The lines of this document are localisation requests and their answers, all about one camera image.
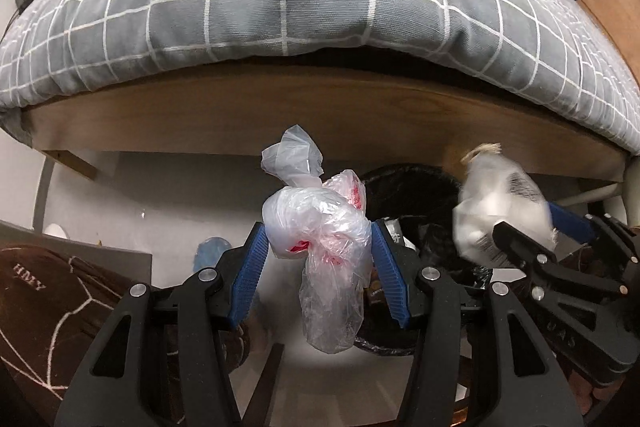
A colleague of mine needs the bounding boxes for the blue slipper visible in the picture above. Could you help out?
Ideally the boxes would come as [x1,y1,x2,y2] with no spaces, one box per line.
[193,236,234,274]

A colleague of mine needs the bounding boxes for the white upright bed post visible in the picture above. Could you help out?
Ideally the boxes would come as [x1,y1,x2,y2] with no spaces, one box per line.
[621,153,640,229]

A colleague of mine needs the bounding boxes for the dark stool leg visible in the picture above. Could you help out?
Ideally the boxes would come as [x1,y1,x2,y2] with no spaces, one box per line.
[239,342,287,427]

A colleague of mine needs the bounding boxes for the white slanted bed leg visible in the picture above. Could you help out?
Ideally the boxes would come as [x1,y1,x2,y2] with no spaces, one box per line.
[556,183,626,208]

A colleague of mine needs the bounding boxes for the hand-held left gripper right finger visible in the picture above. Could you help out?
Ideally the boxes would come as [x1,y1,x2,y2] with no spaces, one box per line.
[370,219,584,427]

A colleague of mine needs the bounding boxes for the plastic bag with red print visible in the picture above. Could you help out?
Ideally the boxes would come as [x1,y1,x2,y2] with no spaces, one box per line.
[260,124,375,356]

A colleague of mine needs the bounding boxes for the wooden bed frame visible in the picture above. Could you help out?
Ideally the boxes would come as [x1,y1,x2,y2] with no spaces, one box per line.
[22,63,629,184]

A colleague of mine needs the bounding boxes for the black trash bin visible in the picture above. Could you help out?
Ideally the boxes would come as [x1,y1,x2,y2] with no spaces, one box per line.
[350,163,532,359]

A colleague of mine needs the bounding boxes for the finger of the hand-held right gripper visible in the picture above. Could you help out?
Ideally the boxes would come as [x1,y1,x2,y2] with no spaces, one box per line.
[546,201,640,267]
[491,220,632,305]

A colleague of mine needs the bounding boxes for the person's brown patterned pants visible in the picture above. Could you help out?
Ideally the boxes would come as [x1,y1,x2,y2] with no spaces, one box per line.
[0,244,155,414]

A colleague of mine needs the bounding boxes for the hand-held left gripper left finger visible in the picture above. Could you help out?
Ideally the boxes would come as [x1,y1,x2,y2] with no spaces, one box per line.
[55,221,272,427]

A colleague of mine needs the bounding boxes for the clear packet with twine tie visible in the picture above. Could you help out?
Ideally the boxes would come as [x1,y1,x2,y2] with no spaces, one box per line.
[451,143,559,269]

